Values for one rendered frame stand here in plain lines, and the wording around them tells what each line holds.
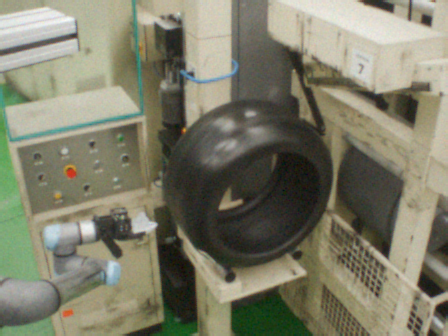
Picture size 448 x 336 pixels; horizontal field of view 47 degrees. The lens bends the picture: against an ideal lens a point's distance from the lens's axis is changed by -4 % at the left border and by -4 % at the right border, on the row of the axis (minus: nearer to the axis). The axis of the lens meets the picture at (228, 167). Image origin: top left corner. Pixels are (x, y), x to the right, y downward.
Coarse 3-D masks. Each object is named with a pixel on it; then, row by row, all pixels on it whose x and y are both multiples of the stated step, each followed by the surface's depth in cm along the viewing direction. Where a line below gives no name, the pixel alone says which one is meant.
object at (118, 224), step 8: (112, 208) 170; (120, 208) 171; (96, 216) 165; (104, 216) 166; (112, 216) 166; (120, 216) 169; (128, 216) 169; (96, 224) 164; (104, 224) 165; (112, 224) 166; (120, 224) 167; (128, 224) 167; (96, 232) 163; (104, 232) 167; (112, 232) 168; (120, 232) 167; (128, 232) 169; (96, 240) 165; (120, 240) 169
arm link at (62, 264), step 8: (56, 256) 161; (64, 256) 161; (72, 256) 162; (80, 256) 163; (56, 264) 162; (64, 264) 162; (72, 264) 161; (80, 264) 161; (56, 272) 163; (64, 272) 162
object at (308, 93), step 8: (288, 48) 192; (296, 56) 195; (296, 64) 196; (296, 72) 200; (304, 88) 204; (312, 96) 207; (312, 104) 209; (312, 112) 212; (320, 120) 214; (320, 128) 216
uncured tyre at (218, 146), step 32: (192, 128) 178; (224, 128) 170; (256, 128) 166; (288, 128) 170; (192, 160) 170; (224, 160) 164; (256, 160) 166; (288, 160) 210; (320, 160) 179; (192, 192) 167; (224, 192) 167; (288, 192) 213; (320, 192) 187; (192, 224) 171; (224, 224) 210; (256, 224) 213; (288, 224) 206; (224, 256) 180; (256, 256) 186
